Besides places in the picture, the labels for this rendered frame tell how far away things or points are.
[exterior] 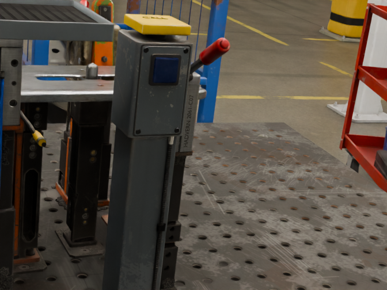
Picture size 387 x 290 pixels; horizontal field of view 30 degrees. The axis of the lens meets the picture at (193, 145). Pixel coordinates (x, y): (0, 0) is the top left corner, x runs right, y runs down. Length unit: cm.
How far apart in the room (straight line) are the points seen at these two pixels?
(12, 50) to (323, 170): 106
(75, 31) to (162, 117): 16
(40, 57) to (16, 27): 215
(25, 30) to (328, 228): 92
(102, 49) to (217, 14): 178
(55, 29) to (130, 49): 12
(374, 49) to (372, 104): 38
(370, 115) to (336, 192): 342
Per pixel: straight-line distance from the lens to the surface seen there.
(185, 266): 125
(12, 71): 93
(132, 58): 81
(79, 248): 127
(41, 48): 286
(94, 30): 74
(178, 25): 82
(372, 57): 496
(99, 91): 110
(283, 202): 157
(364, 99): 502
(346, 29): 808
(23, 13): 80
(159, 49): 81
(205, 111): 315
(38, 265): 121
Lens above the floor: 130
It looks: 19 degrees down
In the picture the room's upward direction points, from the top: 7 degrees clockwise
